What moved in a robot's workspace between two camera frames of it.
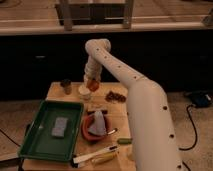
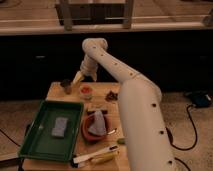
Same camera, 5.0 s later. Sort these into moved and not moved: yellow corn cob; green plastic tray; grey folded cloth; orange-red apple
Moved: orange-red apple
Not moved: yellow corn cob; green plastic tray; grey folded cloth
